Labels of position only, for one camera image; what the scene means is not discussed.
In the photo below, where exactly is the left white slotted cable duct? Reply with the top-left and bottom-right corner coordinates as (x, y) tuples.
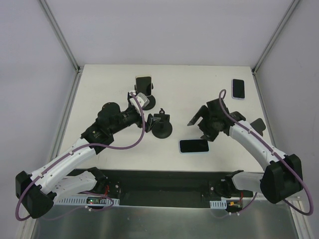
(54, 196), (120, 207)

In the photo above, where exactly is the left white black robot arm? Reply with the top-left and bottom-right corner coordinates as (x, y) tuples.
(15, 98), (160, 222)

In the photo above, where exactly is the black stand on brown disc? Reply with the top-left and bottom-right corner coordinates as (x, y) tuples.
(250, 118), (266, 136)

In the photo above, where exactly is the black phone cream case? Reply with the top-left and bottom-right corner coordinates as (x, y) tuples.
(135, 76), (153, 97)

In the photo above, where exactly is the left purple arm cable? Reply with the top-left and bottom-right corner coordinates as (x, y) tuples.
(15, 92), (147, 222)

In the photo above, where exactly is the black phone blue case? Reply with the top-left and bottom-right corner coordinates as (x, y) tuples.
(179, 139), (209, 154)

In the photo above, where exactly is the black round-base phone stand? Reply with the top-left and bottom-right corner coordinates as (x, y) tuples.
(134, 83), (156, 111)

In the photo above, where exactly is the aluminium frame post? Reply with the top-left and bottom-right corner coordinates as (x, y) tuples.
(252, 0), (302, 76)
(37, 0), (81, 73)

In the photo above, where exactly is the right aluminium frame post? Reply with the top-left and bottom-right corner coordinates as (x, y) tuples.
(252, 0), (302, 76)

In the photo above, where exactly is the black phone lavender case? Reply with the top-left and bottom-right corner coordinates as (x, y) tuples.
(232, 79), (245, 100)

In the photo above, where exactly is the white slotted cable duct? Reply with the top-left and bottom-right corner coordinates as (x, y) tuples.
(209, 200), (227, 210)
(54, 196), (120, 207)

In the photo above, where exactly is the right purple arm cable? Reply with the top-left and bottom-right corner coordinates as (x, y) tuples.
(218, 89), (314, 216)

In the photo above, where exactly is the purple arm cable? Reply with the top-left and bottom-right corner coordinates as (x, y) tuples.
(15, 92), (147, 222)
(218, 89), (314, 216)

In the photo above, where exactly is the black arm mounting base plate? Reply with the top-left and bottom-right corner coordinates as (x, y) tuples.
(76, 169), (272, 207)

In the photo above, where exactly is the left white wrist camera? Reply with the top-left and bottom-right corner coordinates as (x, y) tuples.
(128, 91), (150, 109)

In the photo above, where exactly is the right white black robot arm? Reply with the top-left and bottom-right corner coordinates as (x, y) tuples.
(188, 99), (303, 204)

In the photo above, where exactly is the right white slotted cable duct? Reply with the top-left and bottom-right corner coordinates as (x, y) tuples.
(209, 200), (227, 210)

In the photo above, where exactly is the left aluminium frame post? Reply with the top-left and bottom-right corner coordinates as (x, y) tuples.
(37, 0), (81, 73)

